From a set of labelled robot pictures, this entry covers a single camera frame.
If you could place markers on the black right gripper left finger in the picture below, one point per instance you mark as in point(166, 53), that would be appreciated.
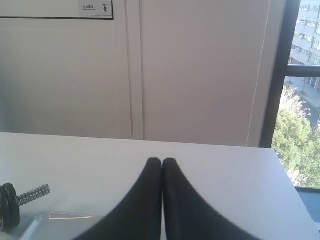
point(139, 215)

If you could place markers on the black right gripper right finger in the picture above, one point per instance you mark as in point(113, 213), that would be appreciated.
point(187, 215)

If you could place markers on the chrome threaded dumbbell bar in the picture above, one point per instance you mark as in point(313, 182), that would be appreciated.
point(33, 195)

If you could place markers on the black weight plate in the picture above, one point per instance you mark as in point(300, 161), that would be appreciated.
point(9, 208)

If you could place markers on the white plastic tray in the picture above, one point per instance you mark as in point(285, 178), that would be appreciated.
point(51, 226)

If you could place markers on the white warning sign sticker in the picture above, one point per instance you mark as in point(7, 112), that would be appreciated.
point(100, 8)

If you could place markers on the black window frame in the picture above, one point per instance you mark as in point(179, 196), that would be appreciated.
point(281, 70)

